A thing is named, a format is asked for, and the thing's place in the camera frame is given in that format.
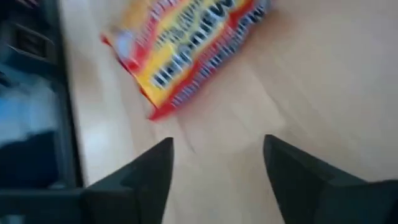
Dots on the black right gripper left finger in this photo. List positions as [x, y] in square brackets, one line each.
[136, 193]

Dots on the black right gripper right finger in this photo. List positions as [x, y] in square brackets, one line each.
[311, 196]

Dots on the red Maruchan noodle pack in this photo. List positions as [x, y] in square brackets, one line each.
[186, 46]

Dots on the black aluminium table frame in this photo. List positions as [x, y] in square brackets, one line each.
[70, 124]

